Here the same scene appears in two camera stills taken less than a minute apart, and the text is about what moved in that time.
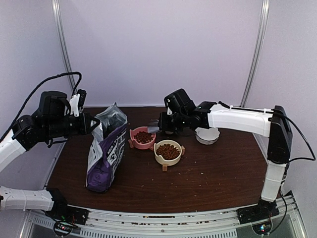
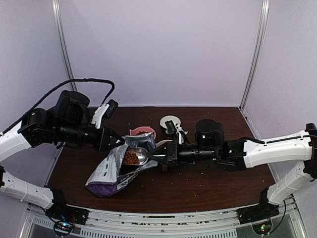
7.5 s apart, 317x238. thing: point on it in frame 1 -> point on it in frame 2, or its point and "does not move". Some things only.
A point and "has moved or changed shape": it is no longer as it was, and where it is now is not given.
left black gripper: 84,129 -> 102,144
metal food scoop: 152,126 -> 135,155
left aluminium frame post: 61,29 does not move
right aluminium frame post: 263,28 does not move
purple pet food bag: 106,149 has moved or changed shape
